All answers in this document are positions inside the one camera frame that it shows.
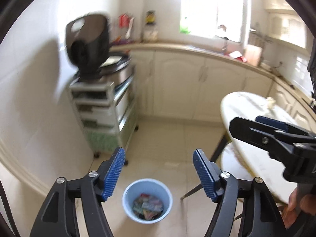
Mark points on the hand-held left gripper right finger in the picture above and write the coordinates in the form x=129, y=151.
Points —
x=203, y=175

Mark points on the glass jar with yellow lid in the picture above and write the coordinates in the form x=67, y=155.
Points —
x=150, y=28

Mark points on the red plastic basin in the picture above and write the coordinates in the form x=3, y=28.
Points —
x=238, y=56

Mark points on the black rice cooker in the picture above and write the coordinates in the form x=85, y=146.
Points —
x=88, y=44

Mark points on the person's right hand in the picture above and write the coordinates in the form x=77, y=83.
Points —
x=307, y=202

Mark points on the round marble table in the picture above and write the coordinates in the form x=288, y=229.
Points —
x=259, y=153

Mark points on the light blue plastic bin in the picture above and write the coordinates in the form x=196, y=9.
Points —
x=128, y=202

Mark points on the red hanging utensil holder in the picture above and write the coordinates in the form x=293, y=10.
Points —
x=124, y=21

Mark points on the sink faucet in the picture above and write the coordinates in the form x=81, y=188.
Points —
x=224, y=42

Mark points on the cream kitchen base cabinets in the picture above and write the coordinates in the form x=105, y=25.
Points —
x=185, y=79

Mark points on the pile of colourful wrappers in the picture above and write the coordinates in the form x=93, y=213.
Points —
x=148, y=207

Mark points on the wooden cutting board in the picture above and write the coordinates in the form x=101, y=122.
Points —
x=253, y=54

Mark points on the cream wall cabinet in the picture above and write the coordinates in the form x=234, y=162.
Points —
x=286, y=27

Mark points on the metal dish rack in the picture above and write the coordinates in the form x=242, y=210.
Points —
x=259, y=35

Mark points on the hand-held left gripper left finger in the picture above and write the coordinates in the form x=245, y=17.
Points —
x=113, y=172

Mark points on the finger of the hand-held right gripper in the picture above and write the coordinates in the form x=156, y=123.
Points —
x=271, y=123
x=246, y=130

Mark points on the kitchen window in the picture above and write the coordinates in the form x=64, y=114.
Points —
x=212, y=5

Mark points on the white round stool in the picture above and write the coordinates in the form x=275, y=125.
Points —
x=234, y=160

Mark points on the white rolling storage cart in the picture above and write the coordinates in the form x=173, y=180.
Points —
x=98, y=118

